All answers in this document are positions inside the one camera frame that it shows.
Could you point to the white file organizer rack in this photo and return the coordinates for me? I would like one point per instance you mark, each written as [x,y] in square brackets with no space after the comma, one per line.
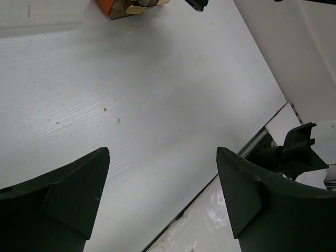
[18,13]

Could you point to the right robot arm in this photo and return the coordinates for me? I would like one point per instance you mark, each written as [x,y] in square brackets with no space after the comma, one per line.
[274,52]

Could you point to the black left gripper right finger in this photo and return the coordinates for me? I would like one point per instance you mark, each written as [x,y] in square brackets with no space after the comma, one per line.
[268,212]

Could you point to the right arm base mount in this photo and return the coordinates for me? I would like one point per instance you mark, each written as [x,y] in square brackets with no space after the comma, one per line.
[292,158]

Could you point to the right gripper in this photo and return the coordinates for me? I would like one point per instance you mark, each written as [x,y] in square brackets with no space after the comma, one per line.
[197,5]

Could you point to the teal drawer box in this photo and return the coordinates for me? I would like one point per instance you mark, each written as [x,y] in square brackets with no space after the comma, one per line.
[105,5]

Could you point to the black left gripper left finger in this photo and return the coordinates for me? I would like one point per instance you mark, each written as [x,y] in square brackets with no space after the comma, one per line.
[55,211]

